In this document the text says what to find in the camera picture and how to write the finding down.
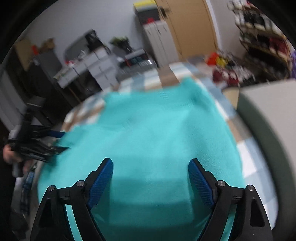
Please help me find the dark flower bouquet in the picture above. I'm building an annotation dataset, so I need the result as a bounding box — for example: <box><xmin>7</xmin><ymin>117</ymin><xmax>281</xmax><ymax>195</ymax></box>
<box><xmin>109</xmin><ymin>37</ymin><xmax>133</xmax><ymax>54</ymax></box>

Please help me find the wooden shoe rack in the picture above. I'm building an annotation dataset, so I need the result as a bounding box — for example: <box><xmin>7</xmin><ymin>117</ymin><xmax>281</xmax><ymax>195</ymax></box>
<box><xmin>227</xmin><ymin>1</ymin><xmax>292</xmax><ymax>80</ymax></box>

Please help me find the checkered bed blanket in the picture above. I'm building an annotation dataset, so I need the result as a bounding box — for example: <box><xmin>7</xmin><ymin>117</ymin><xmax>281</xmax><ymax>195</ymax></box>
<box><xmin>60</xmin><ymin>63</ymin><xmax>278</xmax><ymax>229</ymax></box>

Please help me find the white upright suitcase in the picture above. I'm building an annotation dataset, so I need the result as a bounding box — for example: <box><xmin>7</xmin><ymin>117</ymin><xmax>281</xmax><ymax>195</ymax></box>
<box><xmin>142</xmin><ymin>20</ymin><xmax>179</xmax><ymax>67</ymax></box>

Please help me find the stack of shoe boxes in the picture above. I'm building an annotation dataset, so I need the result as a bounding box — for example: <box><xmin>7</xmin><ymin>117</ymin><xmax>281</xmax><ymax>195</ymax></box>
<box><xmin>133</xmin><ymin>0</ymin><xmax>161</xmax><ymax>25</ymax></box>

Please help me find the silver flat suitcase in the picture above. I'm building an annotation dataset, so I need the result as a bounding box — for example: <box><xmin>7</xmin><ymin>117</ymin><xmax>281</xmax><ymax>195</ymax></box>
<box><xmin>116</xmin><ymin>59</ymin><xmax>157</xmax><ymax>78</ymax></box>

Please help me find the blue plaid garment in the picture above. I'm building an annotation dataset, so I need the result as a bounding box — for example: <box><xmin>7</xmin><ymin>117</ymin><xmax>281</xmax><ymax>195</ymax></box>
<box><xmin>20</xmin><ymin>161</ymin><xmax>38</xmax><ymax>217</ymax></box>

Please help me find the black shoe box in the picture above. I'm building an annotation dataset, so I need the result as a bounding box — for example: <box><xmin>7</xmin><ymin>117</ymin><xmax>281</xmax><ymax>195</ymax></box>
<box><xmin>125</xmin><ymin>49</ymin><xmax>149</xmax><ymax>67</ymax></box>

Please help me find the person left hand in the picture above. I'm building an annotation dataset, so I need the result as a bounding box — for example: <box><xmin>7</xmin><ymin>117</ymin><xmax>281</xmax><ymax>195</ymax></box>
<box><xmin>3</xmin><ymin>144</ymin><xmax>34</xmax><ymax>174</ymax></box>

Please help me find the purple bag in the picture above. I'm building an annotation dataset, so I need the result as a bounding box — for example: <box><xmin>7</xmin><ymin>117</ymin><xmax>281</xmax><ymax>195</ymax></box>
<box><xmin>290</xmin><ymin>50</ymin><xmax>296</xmax><ymax>79</ymax></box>

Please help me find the wooden door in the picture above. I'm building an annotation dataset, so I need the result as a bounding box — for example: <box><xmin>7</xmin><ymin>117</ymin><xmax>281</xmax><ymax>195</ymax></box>
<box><xmin>156</xmin><ymin>0</ymin><xmax>217</xmax><ymax>59</ymax></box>

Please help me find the orange plastic bag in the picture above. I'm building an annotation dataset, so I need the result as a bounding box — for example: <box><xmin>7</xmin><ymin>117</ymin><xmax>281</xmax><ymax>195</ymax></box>
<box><xmin>205</xmin><ymin>52</ymin><xmax>220</xmax><ymax>66</ymax></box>

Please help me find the white drawer desk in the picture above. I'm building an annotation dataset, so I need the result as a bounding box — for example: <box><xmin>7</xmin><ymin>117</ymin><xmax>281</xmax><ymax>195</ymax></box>
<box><xmin>54</xmin><ymin>47</ymin><xmax>118</xmax><ymax>90</ymax></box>

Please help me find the grey arched mirror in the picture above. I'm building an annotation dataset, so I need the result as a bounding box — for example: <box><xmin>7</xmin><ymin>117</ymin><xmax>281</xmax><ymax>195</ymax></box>
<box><xmin>64</xmin><ymin>36</ymin><xmax>89</xmax><ymax>61</ymax></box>

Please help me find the teal fleece jacket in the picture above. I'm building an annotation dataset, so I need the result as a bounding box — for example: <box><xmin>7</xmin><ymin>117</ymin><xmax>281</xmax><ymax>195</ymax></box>
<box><xmin>38</xmin><ymin>78</ymin><xmax>245</xmax><ymax>240</ymax></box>

